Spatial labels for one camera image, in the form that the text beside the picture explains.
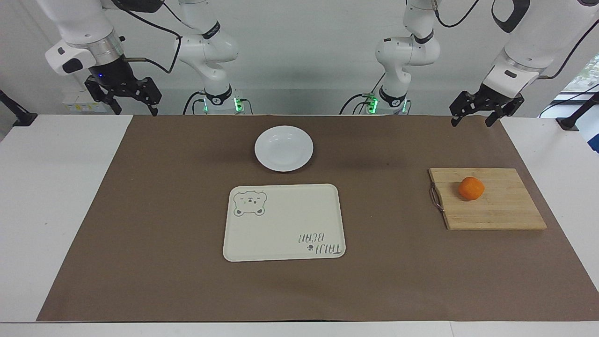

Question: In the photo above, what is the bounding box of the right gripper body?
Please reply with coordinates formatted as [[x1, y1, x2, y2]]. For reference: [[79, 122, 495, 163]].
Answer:
[[87, 55, 142, 95]]

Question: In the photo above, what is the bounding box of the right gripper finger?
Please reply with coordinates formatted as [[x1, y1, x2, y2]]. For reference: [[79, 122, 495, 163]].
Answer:
[[84, 76, 123, 116], [133, 76, 163, 117]]

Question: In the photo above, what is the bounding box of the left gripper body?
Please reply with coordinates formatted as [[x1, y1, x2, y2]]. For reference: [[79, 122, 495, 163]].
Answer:
[[475, 83, 514, 110]]

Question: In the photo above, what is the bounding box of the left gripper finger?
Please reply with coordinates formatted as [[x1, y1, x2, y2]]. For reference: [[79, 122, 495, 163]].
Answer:
[[449, 90, 487, 127], [485, 94, 525, 128]]

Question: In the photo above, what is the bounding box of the orange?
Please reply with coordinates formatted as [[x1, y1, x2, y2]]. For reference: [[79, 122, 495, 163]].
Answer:
[[458, 176, 485, 201]]

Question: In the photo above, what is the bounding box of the white round plate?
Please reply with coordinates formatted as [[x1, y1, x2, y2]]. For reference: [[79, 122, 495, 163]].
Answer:
[[254, 125, 314, 172]]

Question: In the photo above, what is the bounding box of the black stand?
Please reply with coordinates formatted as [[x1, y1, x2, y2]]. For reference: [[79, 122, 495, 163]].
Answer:
[[555, 91, 599, 132], [0, 89, 38, 128]]

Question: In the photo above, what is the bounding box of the wooden cutting board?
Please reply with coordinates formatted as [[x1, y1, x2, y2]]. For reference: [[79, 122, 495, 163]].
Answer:
[[428, 168, 548, 231]]

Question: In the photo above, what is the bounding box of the cream tray with bear print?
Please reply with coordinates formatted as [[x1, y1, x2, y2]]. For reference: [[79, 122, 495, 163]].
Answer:
[[222, 183, 346, 262]]

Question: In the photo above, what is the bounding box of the black cable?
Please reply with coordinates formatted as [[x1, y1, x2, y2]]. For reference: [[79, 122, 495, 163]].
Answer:
[[339, 92, 376, 116], [183, 90, 207, 116], [537, 19, 599, 80], [112, 0, 183, 74], [538, 84, 599, 117], [433, 0, 482, 29]]

